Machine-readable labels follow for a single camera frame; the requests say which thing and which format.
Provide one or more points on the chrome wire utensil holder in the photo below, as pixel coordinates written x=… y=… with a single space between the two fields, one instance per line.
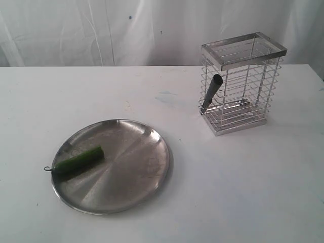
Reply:
x=238 y=77

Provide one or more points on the white backdrop curtain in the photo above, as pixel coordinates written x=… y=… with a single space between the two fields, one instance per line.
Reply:
x=116 y=33

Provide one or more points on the green cucumber piece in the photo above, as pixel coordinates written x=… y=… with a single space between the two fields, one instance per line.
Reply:
x=76 y=165

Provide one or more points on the round stainless steel plate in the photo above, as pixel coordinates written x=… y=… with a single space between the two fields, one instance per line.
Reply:
x=134 y=167

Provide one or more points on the black handled knife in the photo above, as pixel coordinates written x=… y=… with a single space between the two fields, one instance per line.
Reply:
x=225 y=96

